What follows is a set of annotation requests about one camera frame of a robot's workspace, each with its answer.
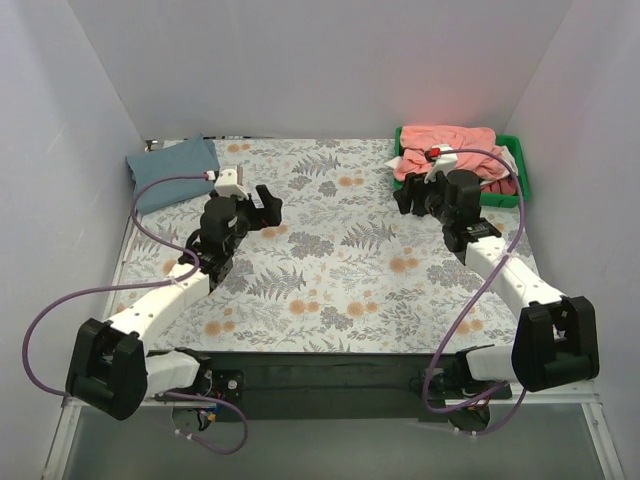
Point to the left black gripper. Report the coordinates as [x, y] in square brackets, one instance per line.
[256, 209]

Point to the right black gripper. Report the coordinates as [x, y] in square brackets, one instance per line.
[417, 193]

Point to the blue-grey t shirt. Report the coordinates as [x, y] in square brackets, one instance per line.
[194, 156]

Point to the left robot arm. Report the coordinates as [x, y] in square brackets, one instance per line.
[112, 367]

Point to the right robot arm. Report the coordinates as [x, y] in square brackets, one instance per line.
[556, 337]

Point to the pink t shirt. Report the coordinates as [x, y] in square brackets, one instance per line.
[474, 148]

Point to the dark red t shirt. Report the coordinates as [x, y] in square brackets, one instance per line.
[504, 186]

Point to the green plastic bin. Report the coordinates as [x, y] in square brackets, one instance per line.
[503, 201]

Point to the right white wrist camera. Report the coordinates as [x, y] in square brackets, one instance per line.
[443, 159]

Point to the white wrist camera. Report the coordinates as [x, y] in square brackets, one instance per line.
[227, 183]
[443, 159]

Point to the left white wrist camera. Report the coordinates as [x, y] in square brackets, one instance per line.
[227, 183]

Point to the aluminium rail frame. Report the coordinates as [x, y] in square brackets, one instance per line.
[494, 430]

